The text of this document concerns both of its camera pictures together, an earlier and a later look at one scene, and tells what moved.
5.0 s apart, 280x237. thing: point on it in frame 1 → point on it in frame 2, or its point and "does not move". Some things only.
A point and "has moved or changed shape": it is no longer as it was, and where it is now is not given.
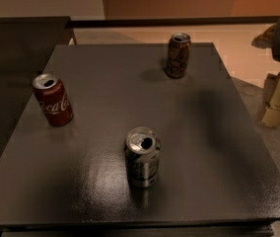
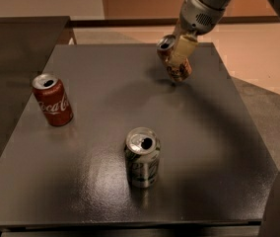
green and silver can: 142,156 does not move
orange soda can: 178,53 has moved or changed shape
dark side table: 15,50 does not move
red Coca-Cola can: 53,99 does not move
